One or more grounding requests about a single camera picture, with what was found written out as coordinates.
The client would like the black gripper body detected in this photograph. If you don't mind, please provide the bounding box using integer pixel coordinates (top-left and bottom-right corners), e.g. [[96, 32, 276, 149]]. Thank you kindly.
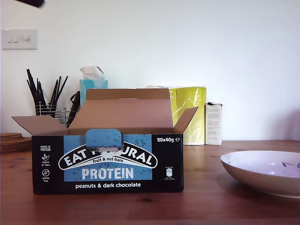
[[14, 0, 46, 9]]

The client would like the black blue snack bar carton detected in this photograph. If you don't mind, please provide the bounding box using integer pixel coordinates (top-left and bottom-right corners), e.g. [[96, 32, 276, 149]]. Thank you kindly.
[[11, 88, 199, 195]]

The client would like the light blue tissue box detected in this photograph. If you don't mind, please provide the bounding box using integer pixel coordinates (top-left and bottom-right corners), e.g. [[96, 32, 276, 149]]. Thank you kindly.
[[79, 79, 109, 112]]

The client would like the white printed carton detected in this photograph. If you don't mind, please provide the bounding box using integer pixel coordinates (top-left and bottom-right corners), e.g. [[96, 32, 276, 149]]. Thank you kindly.
[[205, 102, 223, 146]]

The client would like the black stick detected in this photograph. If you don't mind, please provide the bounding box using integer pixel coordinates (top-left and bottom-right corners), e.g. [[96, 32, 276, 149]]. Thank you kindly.
[[26, 79, 39, 111], [36, 78, 45, 105], [26, 68, 46, 111], [48, 79, 59, 106], [53, 75, 62, 105], [55, 75, 69, 105]]

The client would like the white tissue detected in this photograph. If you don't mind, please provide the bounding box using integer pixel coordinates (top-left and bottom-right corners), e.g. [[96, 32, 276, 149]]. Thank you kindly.
[[79, 66, 105, 81]]

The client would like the dark wooden utensil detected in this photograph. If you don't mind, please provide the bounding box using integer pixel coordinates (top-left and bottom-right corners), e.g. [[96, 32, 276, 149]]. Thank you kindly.
[[66, 90, 81, 128]]

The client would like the large round cork trivet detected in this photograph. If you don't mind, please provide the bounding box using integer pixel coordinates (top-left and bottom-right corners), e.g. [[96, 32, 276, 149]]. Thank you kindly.
[[0, 142, 33, 154], [0, 137, 33, 149]]

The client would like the white plastic wrapped pack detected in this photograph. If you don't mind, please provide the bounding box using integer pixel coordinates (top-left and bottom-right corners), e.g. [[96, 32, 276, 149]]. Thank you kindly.
[[135, 84, 171, 90]]

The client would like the yellow plastic wrapped pack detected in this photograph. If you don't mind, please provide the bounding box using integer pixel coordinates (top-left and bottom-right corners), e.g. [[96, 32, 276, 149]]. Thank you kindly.
[[168, 86, 207, 146]]

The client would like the white shallow bowl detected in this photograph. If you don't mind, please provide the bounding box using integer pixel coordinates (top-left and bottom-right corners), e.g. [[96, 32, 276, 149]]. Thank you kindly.
[[220, 150, 300, 199]]

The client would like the white wall switch plate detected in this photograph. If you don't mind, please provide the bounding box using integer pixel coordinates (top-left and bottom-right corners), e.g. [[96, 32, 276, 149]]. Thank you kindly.
[[1, 29, 38, 51]]

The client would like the chrome wire utensil holder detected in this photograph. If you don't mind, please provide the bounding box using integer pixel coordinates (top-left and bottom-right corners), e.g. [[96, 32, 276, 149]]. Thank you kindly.
[[35, 102, 80, 128]]

